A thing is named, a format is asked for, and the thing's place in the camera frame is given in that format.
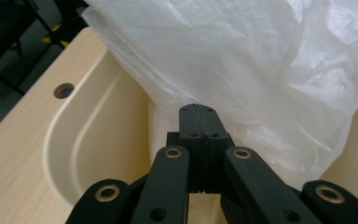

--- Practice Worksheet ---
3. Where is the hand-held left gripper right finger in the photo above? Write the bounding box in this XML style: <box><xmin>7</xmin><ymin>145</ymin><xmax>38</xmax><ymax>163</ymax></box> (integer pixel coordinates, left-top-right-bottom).
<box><xmin>200</xmin><ymin>104</ymin><xmax>236</xmax><ymax>194</ymax></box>

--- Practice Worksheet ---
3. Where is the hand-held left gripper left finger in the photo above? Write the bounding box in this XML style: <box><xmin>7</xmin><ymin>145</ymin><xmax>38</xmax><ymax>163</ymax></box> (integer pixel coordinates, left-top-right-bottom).
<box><xmin>166</xmin><ymin>104</ymin><xmax>204</xmax><ymax>194</ymax></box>

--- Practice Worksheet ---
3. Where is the translucent white plastic bag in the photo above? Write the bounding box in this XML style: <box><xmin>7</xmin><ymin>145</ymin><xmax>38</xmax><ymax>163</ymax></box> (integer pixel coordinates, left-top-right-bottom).
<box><xmin>81</xmin><ymin>0</ymin><xmax>358</xmax><ymax>191</ymax></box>

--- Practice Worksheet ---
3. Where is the white trash can with face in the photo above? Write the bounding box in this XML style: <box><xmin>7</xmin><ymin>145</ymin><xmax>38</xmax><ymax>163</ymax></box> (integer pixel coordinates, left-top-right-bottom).
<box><xmin>42</xmin><ymin>49</ymin><xmax>358</xmax><ymax>224</ymax></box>

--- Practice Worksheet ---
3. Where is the black yellow striped stand base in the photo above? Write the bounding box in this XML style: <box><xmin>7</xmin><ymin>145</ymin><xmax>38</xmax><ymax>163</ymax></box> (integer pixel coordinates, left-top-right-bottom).
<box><xmin>41</xmin><ymin>0</ymin><xmax>90</xmax><ymax>49</ymax></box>

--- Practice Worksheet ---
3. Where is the black folding chair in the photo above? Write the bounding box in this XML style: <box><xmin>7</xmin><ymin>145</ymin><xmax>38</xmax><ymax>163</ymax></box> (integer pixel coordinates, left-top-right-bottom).
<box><xmin>0</xmin><ymin>0</ymin><xmax>55</xmax><ymax>97</ymax></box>

